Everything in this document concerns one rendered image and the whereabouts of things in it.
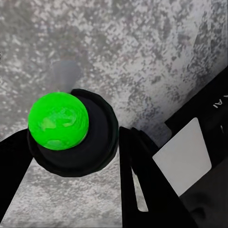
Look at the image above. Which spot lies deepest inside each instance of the insectifuge atomizer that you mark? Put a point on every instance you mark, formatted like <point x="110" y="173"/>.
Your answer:
<point x="72" y="132"/>

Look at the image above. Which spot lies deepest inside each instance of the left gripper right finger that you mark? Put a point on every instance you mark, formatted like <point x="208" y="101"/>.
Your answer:
<point x="166" y="210"/>

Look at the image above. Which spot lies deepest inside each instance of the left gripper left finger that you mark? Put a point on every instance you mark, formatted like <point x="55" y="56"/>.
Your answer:
<point x="15" y="158"/>

